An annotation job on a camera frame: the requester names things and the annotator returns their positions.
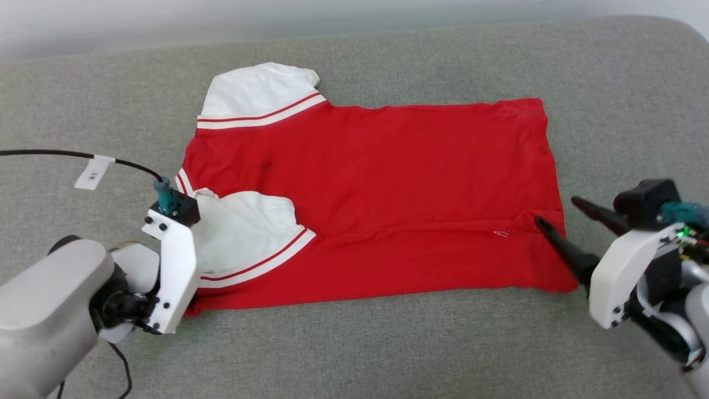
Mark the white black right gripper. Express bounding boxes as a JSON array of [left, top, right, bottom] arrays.
[[535, 197, 709, 330]]

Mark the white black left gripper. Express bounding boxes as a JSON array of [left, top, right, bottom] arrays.
[[111, 208, 200, 335]]

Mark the red and white shirt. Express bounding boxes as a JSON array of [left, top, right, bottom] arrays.
[[176, 62, 579, 316]]

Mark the grey fabric sofa seat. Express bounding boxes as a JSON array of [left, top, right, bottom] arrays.
[[0, 16, 709, 399]]

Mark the teal left camera connector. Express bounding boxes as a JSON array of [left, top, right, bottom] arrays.
[[154, 177, 179, 216]]

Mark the teal camera connector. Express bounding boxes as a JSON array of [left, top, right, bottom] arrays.
[[154, 177, 179, 216], [662, 202, 709, 229]]

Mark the teal right camera connector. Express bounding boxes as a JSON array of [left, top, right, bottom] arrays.
[[662, 202, 709, 229]]

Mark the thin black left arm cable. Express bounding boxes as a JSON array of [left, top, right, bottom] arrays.
[[55, 341, 133, 399]]

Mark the white cable label tag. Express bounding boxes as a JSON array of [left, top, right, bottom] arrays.
[[75, 155, 116, 191]]

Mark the black left camera cable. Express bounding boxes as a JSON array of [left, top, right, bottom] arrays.
[[0, 149, 165, 183]]

